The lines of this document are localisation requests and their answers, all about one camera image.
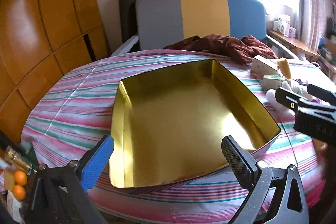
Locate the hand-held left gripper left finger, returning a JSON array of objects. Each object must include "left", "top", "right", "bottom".
[{"left": 26, "top": 135, "right": 114, "bottom": 224}]

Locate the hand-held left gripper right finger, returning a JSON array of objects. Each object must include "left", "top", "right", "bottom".
[{"left": 221, "top": 135, "right": 310, "bottom": 224}]

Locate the gold capped bottle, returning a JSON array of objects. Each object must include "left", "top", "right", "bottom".
[{"left": 4, "top": 147, "right": 33, "bottom": 174}]

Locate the dark red cloth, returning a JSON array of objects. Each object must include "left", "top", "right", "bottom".
[{"left": 163, "top": 34, "right": 279, "bottom": 65}]

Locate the white carton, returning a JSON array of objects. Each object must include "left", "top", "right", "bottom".
[{"left": 273, "top": 14, "right": 291, "bottom": 37}]

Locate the pink green striped tablecloth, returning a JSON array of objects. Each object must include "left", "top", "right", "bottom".
[{"left": 21, "top": 49, "right": 336, "bottom": 224}]

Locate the yellow green snack packet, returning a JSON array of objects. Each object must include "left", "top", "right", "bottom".
[{"left": 263, "top": 74, "right": 285, "bottom": 91}]

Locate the gold tin box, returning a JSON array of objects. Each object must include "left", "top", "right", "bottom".
[{"left": 109, "top": 59, "right": 281, "bottom": 189}]

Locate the cream cardboard box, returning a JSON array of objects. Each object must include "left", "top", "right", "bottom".
[{"left": 251, "top": 55, "right": 279, "bottom": 75}]

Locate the pink soft item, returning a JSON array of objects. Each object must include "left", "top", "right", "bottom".
[{"left": 266, "top": 90, "right": 297, "bottom": 117}]

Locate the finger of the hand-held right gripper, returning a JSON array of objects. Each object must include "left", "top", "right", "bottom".
[
  {"left": 307, "top": 84, "right": 336, "bottom": 106},
  {"left": 275, "top": 88, "right": 315, "bottom": 111}
]

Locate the wooden side desk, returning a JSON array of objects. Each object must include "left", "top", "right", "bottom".
[{"left": 266, "top": 29, "right": 322, "bottom": 59}]

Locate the grey yellow blue chair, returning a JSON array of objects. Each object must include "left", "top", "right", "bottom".
[{"left": 110, "top": 0, "right": 300, "bottom": 60}]

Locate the wooden wardrobe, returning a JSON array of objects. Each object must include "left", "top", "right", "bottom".
[{"left": 0, "top": 0, "right": 109, "bottom": 146}]

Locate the orange fruit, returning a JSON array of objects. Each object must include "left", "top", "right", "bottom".
[
  {"left": 14, "top": 171, "right": 27, "bottom": 185},
  {"left": 12, "top": 185, "right": 26, "bottom": 200}
]

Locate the yellow sponge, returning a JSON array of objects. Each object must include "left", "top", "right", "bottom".
[{"left": 277, "top": 58, "right": 292, "bottom": 81}]

